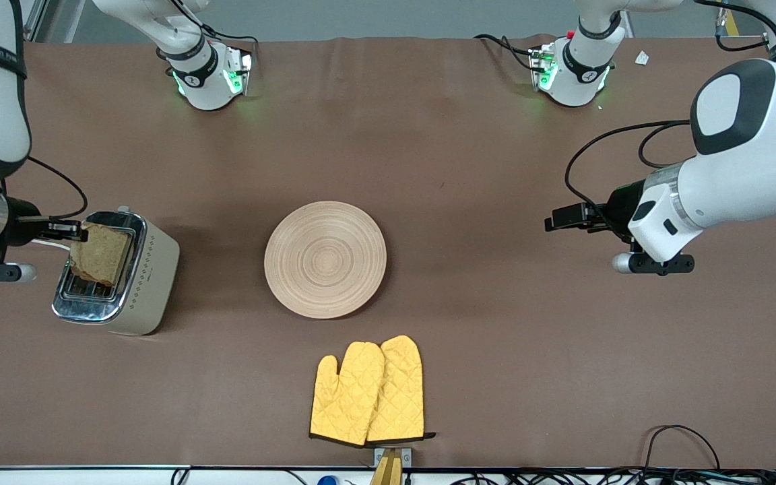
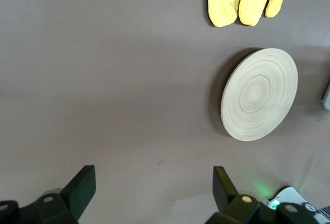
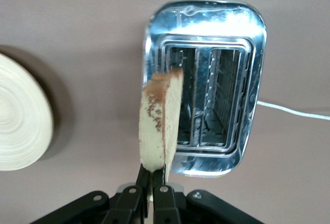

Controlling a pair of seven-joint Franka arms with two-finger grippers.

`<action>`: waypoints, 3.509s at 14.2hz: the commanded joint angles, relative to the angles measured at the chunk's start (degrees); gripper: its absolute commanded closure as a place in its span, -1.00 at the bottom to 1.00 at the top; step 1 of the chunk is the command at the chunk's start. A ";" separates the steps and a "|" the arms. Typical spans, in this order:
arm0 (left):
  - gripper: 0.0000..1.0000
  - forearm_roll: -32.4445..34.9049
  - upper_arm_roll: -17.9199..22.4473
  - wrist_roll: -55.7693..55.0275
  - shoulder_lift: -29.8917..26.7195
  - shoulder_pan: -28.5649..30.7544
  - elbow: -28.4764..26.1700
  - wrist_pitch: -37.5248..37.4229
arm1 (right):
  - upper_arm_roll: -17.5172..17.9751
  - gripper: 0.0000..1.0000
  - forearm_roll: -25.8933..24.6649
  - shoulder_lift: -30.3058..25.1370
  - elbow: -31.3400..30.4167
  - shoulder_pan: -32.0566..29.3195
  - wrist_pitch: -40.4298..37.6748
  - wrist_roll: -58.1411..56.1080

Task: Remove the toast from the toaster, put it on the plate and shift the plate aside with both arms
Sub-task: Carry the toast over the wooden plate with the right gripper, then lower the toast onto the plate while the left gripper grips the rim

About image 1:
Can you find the grey frame strut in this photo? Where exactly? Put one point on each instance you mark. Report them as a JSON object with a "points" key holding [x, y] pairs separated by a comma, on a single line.
{"points": [[68, 20]]}

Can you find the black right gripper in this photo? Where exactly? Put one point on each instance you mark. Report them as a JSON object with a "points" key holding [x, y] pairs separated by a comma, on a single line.
{"points": [[21, 225]]}

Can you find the brown table cloth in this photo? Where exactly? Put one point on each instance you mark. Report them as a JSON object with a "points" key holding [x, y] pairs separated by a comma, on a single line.
{"points": [[496, 337]]}

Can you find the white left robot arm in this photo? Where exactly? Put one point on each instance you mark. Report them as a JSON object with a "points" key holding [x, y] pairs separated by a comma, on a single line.
{"points": [[752, 168]]}

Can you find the beige chrome toaster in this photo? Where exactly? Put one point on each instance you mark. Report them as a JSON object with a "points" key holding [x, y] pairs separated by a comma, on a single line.
{"points": [[152, 283]]}

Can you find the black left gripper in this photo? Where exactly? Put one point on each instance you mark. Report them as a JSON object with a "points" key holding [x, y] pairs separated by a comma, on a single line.
{"points": [[620, 204]]}

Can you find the metal bracket with wooden bar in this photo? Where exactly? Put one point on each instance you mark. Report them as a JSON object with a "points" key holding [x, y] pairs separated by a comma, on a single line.
{"points": [[391, 471]]}

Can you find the brown toast slice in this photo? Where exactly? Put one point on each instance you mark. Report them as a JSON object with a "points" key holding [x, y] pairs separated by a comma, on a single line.
{"points": [[102, 256]]}

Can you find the round wooden plate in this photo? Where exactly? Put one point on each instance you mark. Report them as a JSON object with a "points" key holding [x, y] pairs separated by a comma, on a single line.
{"points": [[325, 260]]}

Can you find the blue round cap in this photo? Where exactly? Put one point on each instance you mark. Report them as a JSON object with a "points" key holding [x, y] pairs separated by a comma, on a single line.
{"points": [[327, 481]]}

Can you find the small white paper scrap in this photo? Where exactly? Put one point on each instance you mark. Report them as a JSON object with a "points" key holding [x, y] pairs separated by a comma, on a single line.
{"points": [[642, 58]]}

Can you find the yellow quilted oven mitt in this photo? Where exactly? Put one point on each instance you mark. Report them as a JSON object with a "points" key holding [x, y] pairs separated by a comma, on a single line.
{"points": [[344, 397], [401, 391]]}

